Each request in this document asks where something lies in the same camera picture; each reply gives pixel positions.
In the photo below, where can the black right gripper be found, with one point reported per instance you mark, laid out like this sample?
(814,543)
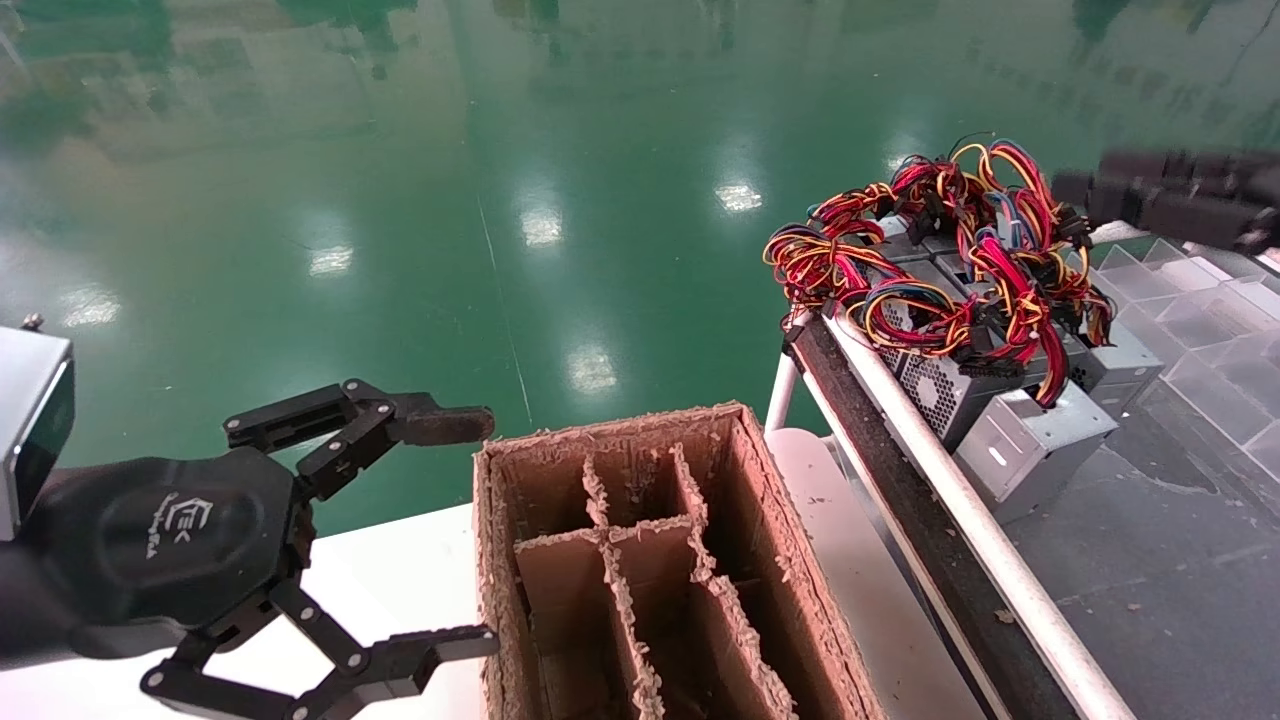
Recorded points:
(1220,205)

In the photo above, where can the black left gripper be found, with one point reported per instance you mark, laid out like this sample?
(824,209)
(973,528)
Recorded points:
(170,540)

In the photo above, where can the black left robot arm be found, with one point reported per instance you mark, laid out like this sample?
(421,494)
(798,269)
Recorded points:
(20,610)

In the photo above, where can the clear plastic divider tray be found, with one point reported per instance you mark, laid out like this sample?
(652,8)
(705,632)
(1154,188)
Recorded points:
(1210,320)

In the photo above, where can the brown cardboard divider box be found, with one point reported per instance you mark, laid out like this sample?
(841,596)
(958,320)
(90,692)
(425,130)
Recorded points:
(780,560)

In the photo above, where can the white tube leg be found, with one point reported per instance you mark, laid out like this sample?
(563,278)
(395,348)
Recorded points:
(782,400)

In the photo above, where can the black conveyor belt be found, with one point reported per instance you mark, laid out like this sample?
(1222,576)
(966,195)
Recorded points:
(1180,600)

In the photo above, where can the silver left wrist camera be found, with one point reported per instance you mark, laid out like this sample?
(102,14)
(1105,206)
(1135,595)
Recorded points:
(25,430)

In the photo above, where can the long white tube rail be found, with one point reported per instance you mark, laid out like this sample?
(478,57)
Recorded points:
(1032,600)

